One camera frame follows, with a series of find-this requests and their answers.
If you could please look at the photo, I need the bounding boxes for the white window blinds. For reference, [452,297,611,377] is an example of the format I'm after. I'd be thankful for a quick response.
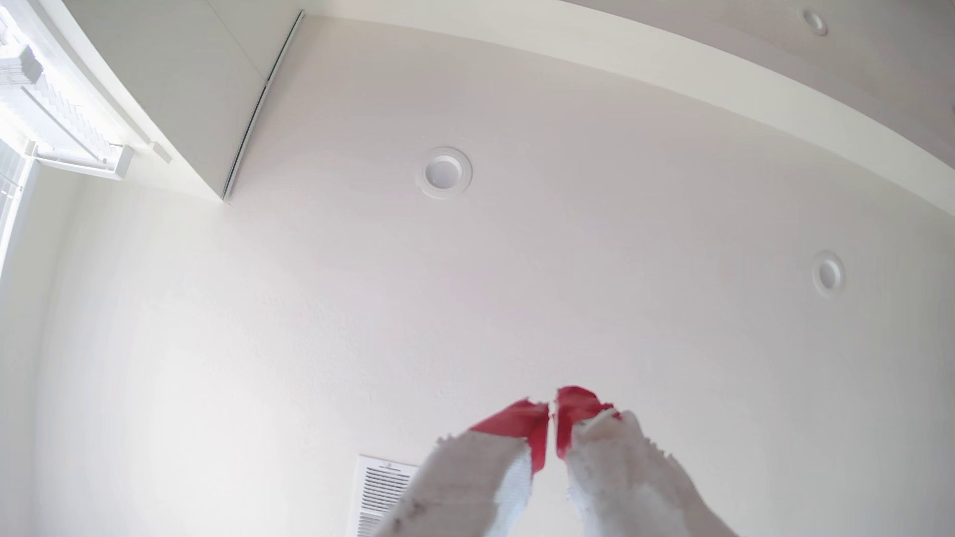
[0,0,136,278]

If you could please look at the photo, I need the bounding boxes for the white wall air vent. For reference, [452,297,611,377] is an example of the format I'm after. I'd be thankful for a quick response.
[348,454,419,537]

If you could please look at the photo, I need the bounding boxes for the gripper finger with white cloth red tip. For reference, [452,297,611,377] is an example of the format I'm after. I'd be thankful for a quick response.
[555,385,741,537]
[372,399,551,537]

